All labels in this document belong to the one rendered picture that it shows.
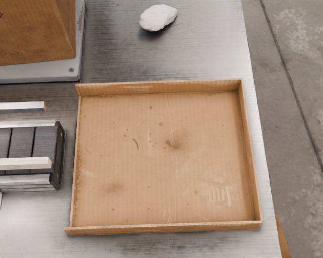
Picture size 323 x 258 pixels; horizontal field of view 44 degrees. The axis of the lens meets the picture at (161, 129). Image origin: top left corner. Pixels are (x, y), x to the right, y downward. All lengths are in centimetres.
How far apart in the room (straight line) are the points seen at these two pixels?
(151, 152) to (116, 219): 13
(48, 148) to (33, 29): 21
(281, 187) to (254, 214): 94
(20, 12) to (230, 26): 41
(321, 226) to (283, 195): 17
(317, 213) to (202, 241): 100
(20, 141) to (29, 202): 10
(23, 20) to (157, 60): 26
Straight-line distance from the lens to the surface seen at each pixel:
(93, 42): 84
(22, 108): 63
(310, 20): 208
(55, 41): 76
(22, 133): 71
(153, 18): 82
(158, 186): 68
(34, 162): 64
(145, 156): 70
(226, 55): 82
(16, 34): 75
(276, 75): 184
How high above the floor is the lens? 148
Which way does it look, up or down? 63 degrees down
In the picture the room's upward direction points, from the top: 3 degrees counter-clockwise
